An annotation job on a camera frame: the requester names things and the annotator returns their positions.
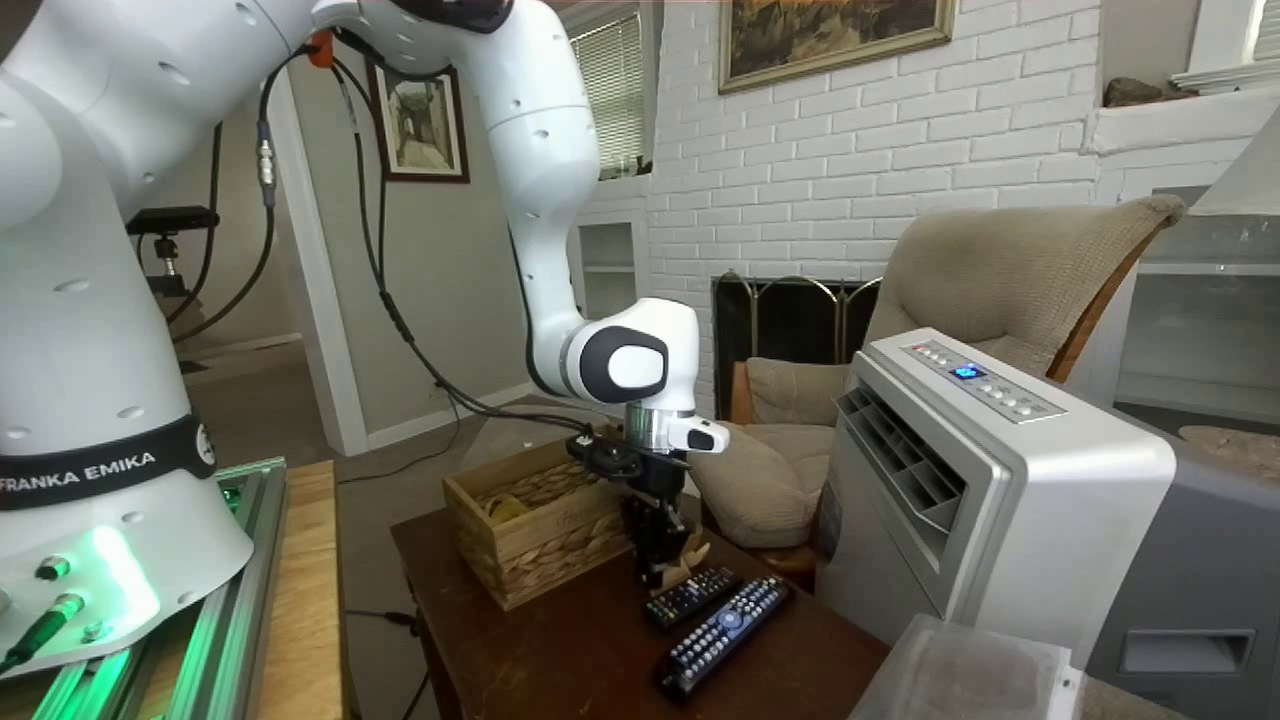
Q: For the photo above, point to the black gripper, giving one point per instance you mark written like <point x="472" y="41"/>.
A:
<point x="651" y="497"/>

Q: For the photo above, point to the tan wooden block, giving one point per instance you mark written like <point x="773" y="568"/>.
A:
<point x="682" y="568"/>

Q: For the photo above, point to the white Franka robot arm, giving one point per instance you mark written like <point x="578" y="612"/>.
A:
<point x="109" y="509"/>

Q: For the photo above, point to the small black remote control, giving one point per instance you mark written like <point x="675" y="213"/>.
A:
<point x="688" y="598"/>

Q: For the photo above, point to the large black remote control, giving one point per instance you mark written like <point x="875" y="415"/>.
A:
<point x="716" y="637"/>

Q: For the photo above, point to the dark wooden side table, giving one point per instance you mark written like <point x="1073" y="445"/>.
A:
<point x="590" y="652"/>

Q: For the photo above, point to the woven wicker basket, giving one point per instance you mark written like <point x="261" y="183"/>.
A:
<point x="534" y="523"/>

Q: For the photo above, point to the black brass fireplace screen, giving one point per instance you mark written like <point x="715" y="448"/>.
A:
<point x="785" y="319"/>

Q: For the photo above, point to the white portable air conditioner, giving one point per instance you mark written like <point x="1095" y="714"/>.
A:
<point x="945" y="509"/>

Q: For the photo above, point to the clear plastic container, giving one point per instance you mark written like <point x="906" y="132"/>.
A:
<point x="971" y="672"/>

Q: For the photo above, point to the light wooden robot table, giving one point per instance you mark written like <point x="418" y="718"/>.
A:
<point x="303" y="652"/>

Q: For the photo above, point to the beige glider armchair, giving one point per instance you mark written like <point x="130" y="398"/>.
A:
<point x="964" y="295"/>

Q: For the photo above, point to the framed landscape painting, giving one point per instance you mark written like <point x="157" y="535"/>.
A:
<point x="764" y="41"/>

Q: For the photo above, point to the grey storage bin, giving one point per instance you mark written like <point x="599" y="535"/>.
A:
<point x="1199" y="612"/>

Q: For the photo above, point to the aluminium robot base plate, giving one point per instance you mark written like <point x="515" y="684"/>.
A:
<point x="193" y="666"/>

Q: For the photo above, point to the framed picture dark frame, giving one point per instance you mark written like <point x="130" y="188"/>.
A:
<point x="420" y="128"/>

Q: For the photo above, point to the black camera stand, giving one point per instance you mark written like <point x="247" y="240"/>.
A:
<point x="162" y="224"/>

